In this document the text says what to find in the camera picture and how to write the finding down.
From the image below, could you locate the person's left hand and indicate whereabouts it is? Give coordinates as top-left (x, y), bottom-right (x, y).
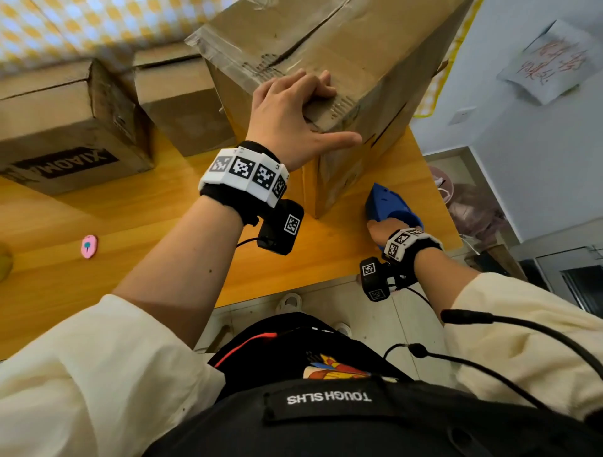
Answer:
top-left (244, 68), bottom-right (364, 173)

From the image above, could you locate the person's right hand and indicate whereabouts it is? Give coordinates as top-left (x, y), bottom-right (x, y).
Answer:
top-left (366, 217), bottom-right (411, 248)

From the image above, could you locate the blue tape dispenser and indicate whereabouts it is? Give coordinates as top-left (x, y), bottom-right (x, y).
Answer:
top-left (365, 182), bottom-right (425, 250)

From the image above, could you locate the small plain cardboard box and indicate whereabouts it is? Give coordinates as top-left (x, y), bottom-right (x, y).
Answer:
top-left (131, 42), bottom-right (237, 158)

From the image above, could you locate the cardboard box with white label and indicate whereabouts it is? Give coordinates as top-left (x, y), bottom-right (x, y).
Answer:
top-left (185, 0), bottom-right (474, 220)

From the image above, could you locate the cardboard box with black print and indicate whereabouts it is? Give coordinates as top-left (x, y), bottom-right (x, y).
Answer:
top-left (0, 58), bottom-right (156, 197)

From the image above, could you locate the person's left forearm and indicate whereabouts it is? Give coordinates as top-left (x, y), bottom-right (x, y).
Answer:
top-left (112, 195), bottom-right (246, 349)

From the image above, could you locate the person's right forearm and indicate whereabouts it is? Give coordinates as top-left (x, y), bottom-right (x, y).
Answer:
top-left (414, 247), bottom-right (481, 326)

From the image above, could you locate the yellowish tape roll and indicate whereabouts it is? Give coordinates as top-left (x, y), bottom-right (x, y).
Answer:
top-left (0, 242), bottom-right (14, 283)

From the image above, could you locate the pink bin with plastic bag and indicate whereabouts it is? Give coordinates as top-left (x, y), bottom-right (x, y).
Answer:
top-left (426, 164), bottom-right (455, 204)

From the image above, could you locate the brown plush fabric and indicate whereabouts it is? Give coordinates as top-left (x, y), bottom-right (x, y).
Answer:
top-left (447, 182), bottom-right (509, 239)

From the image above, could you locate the brown worn floor board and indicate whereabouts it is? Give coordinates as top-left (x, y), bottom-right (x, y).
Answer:
top-left (464, 244), bottom-right (528, 282)

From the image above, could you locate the grey metal appliance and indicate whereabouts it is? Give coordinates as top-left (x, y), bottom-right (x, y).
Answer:
top-left (511, 230), bottom-right (603, 317)

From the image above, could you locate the black printed garment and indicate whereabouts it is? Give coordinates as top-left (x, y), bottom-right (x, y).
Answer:
top-left (143, 311), bottom-right (603, 457)

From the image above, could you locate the white paper with red writing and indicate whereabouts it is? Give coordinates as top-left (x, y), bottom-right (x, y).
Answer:
top-left (497, 18), bottom-right (603, 105)

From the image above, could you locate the yellow white checked cloth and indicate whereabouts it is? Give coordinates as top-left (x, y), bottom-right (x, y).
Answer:
top-left (0, 0), bottom-right (484, 119)

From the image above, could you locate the cream long-sleeved top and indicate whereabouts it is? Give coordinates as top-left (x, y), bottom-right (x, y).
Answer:
top-left (0, 272), bottom-right (603, 457)

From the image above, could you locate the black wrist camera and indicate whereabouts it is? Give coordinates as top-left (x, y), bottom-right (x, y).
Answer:
top-left (359, 256), bottom-right (392, 303)
top-left (256, 198), bottom-right (306, 257)

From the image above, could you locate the thick black cable plug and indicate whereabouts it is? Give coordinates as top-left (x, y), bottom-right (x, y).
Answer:
top-left (440, 308), bottom-right (603, 380)

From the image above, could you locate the thin black cable with plug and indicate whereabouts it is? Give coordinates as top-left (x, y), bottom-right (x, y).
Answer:
top-left (382, 342), bottom-right (550, 411)

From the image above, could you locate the white wall socket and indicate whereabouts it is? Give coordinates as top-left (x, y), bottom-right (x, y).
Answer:
top-left (447, 105), bottom-right (477, 126)

